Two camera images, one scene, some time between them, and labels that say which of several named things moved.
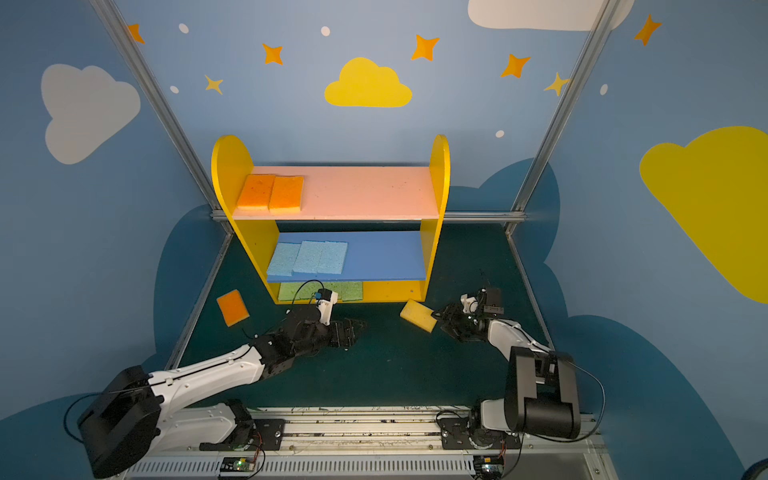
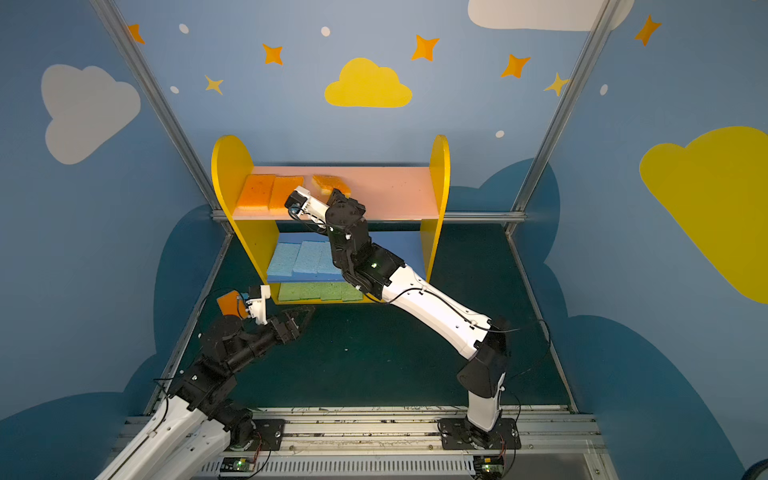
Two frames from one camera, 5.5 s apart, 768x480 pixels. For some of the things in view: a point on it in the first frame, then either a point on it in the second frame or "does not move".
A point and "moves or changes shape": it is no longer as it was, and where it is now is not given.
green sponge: [289, 291] does not move
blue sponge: [284, 258] does not move
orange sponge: [232, 308] does not move
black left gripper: [335, 332] to [287, 325]
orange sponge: [419, 315] moves or changes shape
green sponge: [351, 291] does not move
